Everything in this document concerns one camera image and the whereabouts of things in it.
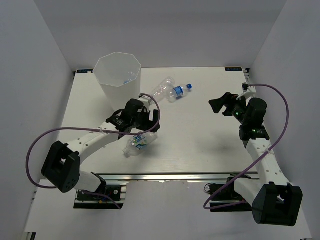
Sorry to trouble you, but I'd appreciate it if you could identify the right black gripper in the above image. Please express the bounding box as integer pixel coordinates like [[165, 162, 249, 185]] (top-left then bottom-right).
[[208, 92, 249, 125]]

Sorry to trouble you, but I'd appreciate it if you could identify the clear bottle green blue label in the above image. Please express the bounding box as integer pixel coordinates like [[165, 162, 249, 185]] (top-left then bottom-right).
[[122, 132, 158, 158]]

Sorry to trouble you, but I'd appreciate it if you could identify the clear bottle blue cap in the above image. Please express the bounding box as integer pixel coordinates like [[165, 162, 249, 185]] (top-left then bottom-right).
[[166, 83, 193, 103]]

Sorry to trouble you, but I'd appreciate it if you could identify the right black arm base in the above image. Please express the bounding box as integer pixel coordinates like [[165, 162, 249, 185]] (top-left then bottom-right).
[[201, 174, 252, 213]]

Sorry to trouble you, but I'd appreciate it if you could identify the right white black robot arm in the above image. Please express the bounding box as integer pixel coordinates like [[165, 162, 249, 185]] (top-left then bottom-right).
[[208, 92, 303, 227]]

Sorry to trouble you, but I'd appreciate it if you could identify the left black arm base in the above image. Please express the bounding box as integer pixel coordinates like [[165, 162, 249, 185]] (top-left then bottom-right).
[[73, 174, 129, 210]]

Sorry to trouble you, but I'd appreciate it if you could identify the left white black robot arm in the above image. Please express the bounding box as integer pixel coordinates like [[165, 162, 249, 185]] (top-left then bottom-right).
[[41, 97, 161, 200]]

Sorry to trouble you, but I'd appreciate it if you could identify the white octagonal plastic bin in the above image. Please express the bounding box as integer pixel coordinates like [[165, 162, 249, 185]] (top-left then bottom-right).
[[93, 52, 141, 111]]

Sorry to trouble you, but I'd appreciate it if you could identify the clear crushed bottle no label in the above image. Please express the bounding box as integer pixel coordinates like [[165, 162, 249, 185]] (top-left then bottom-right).
[[151, 76, 176, 103]]

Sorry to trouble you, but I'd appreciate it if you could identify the right blue table sticker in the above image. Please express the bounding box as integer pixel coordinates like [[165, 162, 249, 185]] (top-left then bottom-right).
[[224, 67, 243, 72]]

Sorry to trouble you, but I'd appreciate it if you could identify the blue table sticker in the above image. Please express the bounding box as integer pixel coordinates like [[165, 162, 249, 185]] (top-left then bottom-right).
[[224, 67, 243, 72], [76, 69, 93, 74]]

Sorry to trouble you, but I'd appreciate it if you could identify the left blue table sticker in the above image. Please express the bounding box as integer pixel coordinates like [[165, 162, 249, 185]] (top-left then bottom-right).
[[76, 69, 93, 74]]

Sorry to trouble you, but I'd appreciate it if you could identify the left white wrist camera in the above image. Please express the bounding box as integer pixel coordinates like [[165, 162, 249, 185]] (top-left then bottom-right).
[[138, 93, 155, 111]]

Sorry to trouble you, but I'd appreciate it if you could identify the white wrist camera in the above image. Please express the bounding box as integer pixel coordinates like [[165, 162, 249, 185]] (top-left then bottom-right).
[[138, 93, 155, 111], [236, 82, 256, 101]]

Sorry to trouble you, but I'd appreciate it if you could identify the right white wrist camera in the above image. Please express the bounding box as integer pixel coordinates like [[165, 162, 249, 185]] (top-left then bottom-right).
[[236, 82, 256, 101]]

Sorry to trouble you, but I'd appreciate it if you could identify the aluminium table frame rail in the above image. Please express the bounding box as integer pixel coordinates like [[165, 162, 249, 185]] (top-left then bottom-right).
[[47, 67, 263, 183]]

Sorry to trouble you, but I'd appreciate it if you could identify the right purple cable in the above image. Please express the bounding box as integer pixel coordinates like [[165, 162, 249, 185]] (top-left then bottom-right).
[[202, 83, 290, 211]]

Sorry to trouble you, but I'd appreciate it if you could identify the purple cable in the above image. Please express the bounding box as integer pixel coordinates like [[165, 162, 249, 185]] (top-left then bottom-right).
[[26, 93, 161, 210], [202, 83, 290, 211]]

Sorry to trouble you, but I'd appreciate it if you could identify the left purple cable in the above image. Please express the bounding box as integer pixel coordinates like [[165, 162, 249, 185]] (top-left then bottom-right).
[[26, 93, 161, 210]]

